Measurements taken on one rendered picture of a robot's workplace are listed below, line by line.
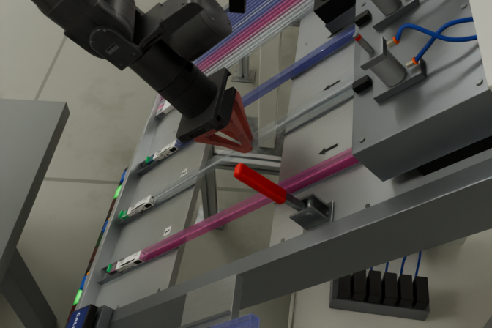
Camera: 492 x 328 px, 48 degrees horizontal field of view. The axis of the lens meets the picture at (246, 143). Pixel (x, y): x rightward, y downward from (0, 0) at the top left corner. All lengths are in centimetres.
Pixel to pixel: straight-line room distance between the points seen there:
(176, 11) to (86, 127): 158
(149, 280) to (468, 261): 59
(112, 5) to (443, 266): 74
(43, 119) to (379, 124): 98
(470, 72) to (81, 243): 153
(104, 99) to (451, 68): 188
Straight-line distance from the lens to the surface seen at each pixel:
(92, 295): 91
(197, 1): 63
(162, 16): 65
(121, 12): 64
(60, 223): 192
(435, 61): 52
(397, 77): 51
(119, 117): 219
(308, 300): 100
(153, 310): 74
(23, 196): 122
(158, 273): 78
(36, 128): 135
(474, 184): 48
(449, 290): 106
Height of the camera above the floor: 151
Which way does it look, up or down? 48 degrees down
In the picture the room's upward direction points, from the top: straight up
